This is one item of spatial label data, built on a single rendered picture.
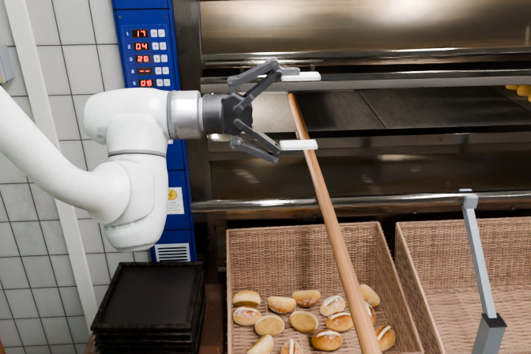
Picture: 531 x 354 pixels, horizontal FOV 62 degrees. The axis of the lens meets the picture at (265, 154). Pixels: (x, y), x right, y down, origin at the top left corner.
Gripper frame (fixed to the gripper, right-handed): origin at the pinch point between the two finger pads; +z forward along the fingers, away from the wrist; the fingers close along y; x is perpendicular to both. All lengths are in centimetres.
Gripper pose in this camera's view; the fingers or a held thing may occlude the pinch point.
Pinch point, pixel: (311, 111)
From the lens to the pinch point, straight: 84.2
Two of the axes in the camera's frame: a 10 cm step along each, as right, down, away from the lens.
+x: 0.5, 4.4, -9.0
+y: 0.1, 9.0, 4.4
